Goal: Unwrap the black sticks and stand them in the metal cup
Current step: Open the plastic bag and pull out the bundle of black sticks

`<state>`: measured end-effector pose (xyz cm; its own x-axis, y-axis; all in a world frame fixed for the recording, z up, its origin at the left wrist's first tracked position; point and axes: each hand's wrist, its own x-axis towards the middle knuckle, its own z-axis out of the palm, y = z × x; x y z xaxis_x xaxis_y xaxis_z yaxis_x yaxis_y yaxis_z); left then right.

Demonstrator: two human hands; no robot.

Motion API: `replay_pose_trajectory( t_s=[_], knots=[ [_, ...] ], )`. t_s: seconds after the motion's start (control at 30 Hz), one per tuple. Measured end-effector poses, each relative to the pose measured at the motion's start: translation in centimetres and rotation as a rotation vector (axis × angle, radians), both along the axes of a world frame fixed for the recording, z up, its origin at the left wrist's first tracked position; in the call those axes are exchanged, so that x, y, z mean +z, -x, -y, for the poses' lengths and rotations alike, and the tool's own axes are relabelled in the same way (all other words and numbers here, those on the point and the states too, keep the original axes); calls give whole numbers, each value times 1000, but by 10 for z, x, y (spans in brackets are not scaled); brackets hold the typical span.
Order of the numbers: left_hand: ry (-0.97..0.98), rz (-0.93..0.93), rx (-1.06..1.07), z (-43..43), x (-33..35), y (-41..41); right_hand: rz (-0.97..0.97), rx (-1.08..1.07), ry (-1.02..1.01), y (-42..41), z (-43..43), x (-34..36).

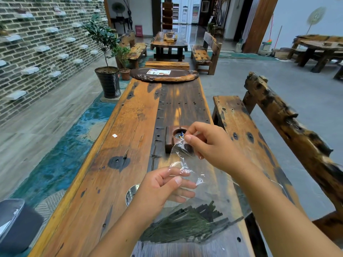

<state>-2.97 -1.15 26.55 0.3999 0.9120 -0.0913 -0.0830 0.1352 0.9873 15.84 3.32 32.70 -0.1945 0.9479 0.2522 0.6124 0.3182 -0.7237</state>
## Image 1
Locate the person's left hand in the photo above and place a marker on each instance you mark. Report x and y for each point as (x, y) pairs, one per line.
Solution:
(152, 190)

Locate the colourful mop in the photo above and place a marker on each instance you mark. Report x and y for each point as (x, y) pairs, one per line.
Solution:
(268, 41)

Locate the black side table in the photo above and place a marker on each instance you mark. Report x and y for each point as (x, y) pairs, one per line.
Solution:
(119, 21)

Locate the small plant in terracotta pot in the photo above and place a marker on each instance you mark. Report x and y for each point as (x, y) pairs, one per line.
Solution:
(124, 69)

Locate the small wooden holder block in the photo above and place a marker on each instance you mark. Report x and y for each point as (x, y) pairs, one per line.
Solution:
(170, 139)

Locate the bundle of dark green sticks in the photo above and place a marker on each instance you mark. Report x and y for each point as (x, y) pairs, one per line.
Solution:
(187, 224)

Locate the person's right forearm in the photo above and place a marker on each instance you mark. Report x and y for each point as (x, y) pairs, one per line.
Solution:
(281, 214)

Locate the red floor sign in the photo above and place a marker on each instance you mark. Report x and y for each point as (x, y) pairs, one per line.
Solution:
(139, 31)

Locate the round metal cup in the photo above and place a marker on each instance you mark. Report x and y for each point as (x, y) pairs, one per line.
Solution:
(131, 194)

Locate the clear plastic bag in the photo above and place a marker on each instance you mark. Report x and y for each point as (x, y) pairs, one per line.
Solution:
(214, 195)

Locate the black bin with plastic liner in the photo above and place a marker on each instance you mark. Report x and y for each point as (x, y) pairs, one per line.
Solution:
(18, 227)

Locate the round fan ornament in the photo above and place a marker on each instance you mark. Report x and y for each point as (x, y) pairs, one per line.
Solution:
(118, 8)

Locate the printed paper card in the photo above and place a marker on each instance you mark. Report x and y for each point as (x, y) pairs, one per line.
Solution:
(158, 72)

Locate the person's left middle finger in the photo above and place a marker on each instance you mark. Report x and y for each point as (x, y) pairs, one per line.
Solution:
(189, 184)

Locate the tall plant in black pot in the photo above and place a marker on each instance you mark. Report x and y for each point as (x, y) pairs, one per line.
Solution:
(107, 80)

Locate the row of white stone ledges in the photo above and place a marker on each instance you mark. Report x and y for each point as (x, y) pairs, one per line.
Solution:
(43, 48)

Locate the oval wooden tea tray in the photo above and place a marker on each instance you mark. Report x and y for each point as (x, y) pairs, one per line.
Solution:
(166, 77)

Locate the rough wooden table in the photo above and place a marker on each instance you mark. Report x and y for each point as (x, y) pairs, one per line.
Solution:
(319, 49)

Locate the dark twisted branch ornament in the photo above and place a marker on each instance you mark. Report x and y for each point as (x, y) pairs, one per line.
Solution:
(129, 16)

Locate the dark wooden tea table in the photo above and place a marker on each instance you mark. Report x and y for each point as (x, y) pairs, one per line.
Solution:
(168, 44)

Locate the low wooden stool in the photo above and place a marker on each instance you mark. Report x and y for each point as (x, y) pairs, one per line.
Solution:
(166, 65)

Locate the tea set tray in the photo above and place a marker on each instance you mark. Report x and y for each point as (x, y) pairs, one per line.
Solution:
(170, 36)

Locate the tall wooden chair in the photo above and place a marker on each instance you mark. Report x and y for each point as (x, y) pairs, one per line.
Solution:
(167, 16)

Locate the person's right thumb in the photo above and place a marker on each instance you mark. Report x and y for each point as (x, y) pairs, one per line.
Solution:
(194, 144)

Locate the person's left thumb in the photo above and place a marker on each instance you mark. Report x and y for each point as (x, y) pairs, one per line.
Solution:
(171, 186)

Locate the wooden bench with yellow seat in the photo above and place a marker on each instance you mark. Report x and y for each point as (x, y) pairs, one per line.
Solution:
(136, 50)

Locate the person's left little finger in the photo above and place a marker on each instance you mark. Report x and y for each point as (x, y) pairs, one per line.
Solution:
(179, 199)

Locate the rustic wooden bench with backrest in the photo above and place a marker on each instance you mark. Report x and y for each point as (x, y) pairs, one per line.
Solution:
(289, 136)

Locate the small colourful bits in holder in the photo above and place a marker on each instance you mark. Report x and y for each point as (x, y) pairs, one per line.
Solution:
(179, 135)

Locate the pale leaf wall decoration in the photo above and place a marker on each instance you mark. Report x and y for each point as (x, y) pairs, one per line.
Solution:
(316, 16)

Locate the person's right hand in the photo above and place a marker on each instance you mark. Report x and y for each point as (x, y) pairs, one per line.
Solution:
(219, 147)

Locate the wooden pillar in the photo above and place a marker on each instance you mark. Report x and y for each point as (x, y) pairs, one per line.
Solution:
(260, 24)

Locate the person's left forearm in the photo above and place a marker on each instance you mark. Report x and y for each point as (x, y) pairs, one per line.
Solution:
(120, 232)

